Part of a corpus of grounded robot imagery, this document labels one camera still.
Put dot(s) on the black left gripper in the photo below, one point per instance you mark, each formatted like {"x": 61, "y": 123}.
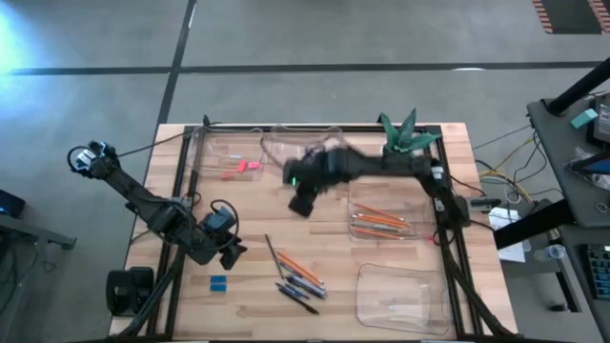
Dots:
{"x": 207, "y": 250}

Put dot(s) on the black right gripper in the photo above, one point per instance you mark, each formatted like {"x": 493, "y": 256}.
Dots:
{"x": 310, "y": 174}

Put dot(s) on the dark blue pencil silver print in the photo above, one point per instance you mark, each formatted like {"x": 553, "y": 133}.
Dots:
{"x": 274, "y": 255}

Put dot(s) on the pink eraser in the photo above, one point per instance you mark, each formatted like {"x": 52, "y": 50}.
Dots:
{"x": 254, "y": 165}

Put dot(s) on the orange pencil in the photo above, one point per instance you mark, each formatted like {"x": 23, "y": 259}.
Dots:
{"x": 381, "y": 220}
{"x": 379, "y": 211}
{"x": 379, "y": 233}
{"x": 300, "y": 267}
{"x": 298, "y": 271}

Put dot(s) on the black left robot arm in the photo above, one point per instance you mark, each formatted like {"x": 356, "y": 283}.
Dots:
{"x": 138, "y": 193}

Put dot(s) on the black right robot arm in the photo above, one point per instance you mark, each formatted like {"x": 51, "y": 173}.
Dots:
{"x": 381, "y": 164}

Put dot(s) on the clear plastic bin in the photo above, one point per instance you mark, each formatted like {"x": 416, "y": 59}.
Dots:
{"x": 381, "y": 286}
{"x": 209, "y": 143}
{"x": 286, "y": 138}
{"x": 414, "y": 195}

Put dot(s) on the blue pen with lettering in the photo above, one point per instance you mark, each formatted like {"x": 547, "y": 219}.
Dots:
{"x": 291, "y": 290}

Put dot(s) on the black gel pen rubber grip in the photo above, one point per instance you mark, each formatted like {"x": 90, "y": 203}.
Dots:
{"x": 305, "y": 288}

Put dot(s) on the clear barrel pen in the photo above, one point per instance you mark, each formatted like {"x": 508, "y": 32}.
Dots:
{"x": 310, "y": 285}

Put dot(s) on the green plant in white pot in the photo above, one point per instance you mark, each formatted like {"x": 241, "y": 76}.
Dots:
{"x": 405, "y": 135}

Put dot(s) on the white paper sheet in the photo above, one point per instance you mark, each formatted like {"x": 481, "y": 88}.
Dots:
{"x": 505, "y": 219}

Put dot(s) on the grey metal stand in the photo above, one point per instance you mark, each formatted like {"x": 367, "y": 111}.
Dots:
{"x": 28, "y": 228}

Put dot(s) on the black table leg bar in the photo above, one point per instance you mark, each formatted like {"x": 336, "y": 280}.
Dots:
{"x": 529, "y": 228}

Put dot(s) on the dark device blue glow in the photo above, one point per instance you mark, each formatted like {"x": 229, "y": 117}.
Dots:
{"x": 12, "y": 205}

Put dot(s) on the grey side table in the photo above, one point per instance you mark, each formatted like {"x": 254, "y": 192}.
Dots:
{"x": 557, "y": 157}

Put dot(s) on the clear water bottle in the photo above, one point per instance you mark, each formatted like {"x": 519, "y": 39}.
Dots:
{"x": 548, "y": 253}

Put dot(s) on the teal box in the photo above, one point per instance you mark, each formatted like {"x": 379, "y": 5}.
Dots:
{"x": 583, "y": 118}

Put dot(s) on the black slanted pole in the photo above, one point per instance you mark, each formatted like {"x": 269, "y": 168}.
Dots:
{"x": 581, "y": 86}

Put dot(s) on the black tablet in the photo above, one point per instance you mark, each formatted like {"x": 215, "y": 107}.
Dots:
{"x": 595, "y": 164}

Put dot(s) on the clear plastic bag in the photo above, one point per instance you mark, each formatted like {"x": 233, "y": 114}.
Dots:
{"x": 601, "y": 182}

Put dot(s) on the black desktop device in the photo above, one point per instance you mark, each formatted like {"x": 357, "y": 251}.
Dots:
{"x": 603, "y": 119}

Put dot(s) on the black keyboard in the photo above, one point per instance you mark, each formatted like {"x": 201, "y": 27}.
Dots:
{"x": 598, "y": 271}

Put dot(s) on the black floor mat orange striped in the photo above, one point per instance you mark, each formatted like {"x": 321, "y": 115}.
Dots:
{"x": 572, "y": 14}

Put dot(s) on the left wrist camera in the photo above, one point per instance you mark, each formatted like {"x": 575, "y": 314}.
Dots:
{"x": 217, "y": 223}

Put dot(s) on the black aluminium rig frame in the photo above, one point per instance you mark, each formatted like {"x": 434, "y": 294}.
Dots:
{"x": 357, "y": 128}

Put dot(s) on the black side bracket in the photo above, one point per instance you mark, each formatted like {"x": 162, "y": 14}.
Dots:
{"x": 133, "y": 208}
{"x": 483, "y": 204}

